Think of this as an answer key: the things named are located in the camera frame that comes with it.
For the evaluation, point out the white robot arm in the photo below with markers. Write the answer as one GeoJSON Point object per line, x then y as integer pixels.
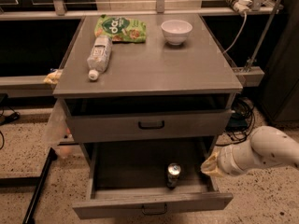
{"type": "Point", "coordinates": [266, 147]}

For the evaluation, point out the clear plastic bag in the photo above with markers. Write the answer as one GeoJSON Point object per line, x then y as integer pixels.
{"type": "Point", "coordinates": [57, 134]}

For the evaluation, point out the white power strip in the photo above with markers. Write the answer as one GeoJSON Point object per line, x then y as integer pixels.
{"type": "Point", "coordinates": [239, 6]}

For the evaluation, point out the black floor frame bar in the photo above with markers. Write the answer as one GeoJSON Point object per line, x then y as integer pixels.
{"type": "Point", "coordinates": [29, 216]}

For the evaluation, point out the white bowl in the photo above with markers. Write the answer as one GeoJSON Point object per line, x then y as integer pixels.
{"type": "Point", "coordinates": [176, 32]}

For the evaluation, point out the black drawer handle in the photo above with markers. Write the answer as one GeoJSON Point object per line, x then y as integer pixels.
{"type": "Point", "coordinates": [151, 125]}
{"type": "Point", "coordinates": [154, 210]}

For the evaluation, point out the open lower drawer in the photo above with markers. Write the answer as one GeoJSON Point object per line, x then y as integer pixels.
{"type": "Point", "coordinates": [126, 175]}

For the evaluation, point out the yellow crumpled wrapper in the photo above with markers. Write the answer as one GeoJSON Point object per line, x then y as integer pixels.
{"type": "Point", "coordinates": [53, 77]}

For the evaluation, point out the redbull can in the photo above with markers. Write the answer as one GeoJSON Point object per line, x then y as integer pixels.
{"type": "Point", "coordinates": [173, 173]}

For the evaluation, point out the black upper drawer handle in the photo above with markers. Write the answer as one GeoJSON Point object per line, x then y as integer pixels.
{"type": "Point", "coordinates": [151, 125]}

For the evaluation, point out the grey drawer cabinet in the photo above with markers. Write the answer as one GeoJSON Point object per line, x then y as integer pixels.
{"type": "Point", "coordinates": [152, 77]}

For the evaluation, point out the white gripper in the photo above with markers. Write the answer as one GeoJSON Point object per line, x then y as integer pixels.
{"type": "Point", "coordinates": [226, 162]}

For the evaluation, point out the green snack bag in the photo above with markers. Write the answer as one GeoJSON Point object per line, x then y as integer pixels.
{"type": "Point", "coordinates": [121, 29]}

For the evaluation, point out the upper grey drawer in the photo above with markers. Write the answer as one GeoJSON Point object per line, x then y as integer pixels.
{"type": "Point", "coordinates": [128, 127]}

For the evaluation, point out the black lower drawer handle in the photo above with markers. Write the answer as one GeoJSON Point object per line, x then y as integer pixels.
{"type": "Point", "coordinates": [154, 210]}

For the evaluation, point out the clear plastic water bottle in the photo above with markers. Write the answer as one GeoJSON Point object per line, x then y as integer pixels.
{"type": "Point", "coordinates": [99, 57]}

